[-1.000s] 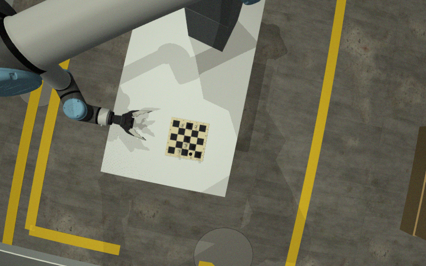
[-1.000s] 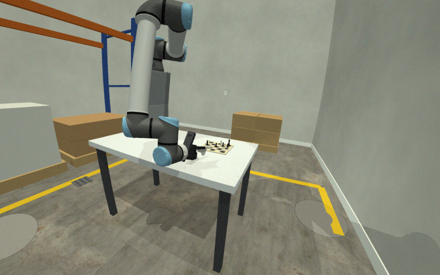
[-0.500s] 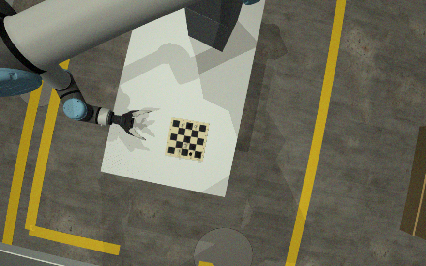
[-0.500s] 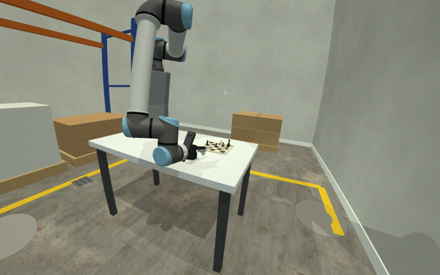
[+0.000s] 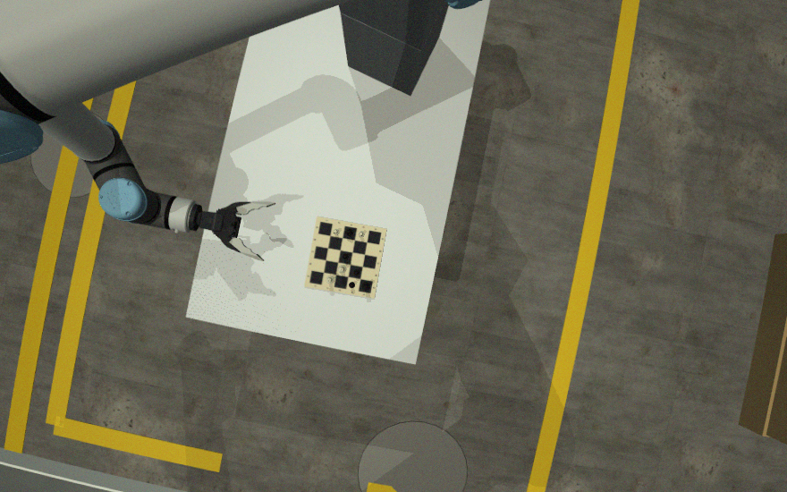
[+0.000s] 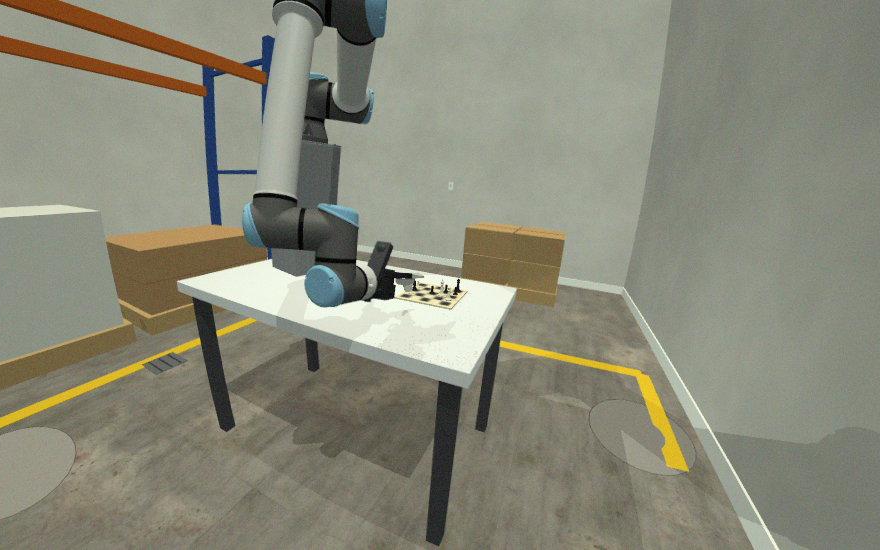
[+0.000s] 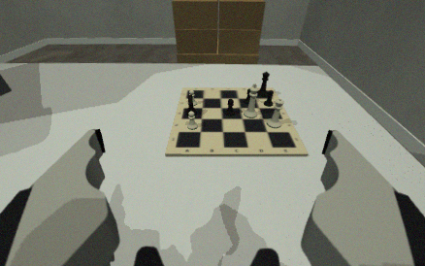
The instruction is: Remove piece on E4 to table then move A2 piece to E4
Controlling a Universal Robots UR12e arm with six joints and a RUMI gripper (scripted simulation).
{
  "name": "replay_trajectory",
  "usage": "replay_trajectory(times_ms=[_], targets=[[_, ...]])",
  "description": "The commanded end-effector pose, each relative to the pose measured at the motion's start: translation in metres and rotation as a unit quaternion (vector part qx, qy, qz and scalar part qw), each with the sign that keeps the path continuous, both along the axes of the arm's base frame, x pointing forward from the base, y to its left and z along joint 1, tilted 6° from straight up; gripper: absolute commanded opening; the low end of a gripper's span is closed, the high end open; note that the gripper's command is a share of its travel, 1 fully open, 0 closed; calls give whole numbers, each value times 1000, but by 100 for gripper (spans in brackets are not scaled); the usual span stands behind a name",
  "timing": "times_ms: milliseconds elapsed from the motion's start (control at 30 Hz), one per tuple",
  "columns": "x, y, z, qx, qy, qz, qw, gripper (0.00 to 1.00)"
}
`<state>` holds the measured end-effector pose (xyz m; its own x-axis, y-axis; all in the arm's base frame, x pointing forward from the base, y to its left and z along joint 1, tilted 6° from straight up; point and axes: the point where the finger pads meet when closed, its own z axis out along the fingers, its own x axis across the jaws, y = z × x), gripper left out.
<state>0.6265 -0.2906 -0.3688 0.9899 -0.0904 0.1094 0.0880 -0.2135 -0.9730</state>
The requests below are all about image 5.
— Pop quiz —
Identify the black and cream chessboard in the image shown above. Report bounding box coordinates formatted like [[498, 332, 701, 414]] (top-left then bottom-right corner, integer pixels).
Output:
[[304, 216, 386, 299]]

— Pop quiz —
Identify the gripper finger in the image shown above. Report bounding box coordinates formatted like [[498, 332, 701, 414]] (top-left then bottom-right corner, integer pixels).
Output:
[[224, 201, 275, 215], [217, 235, 264, 261]]

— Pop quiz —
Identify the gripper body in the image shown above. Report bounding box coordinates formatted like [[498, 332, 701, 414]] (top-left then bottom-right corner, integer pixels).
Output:
[[189, 204, 241, 238]]

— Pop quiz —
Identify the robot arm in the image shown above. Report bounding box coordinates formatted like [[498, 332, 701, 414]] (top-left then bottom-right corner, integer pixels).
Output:
[[0, 0, 351, 233]]

